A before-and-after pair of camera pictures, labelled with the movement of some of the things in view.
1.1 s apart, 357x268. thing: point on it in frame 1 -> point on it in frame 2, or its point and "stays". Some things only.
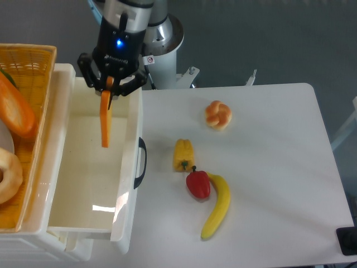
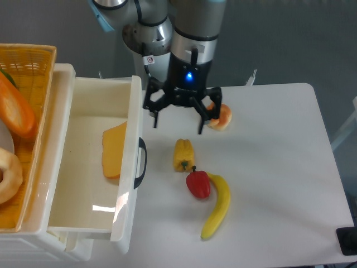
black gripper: x=117 y=53 -> x=186 y=80
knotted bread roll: x=218 y=115 stays
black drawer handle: x=138 y=180 stays
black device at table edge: x=347 y=237 stays
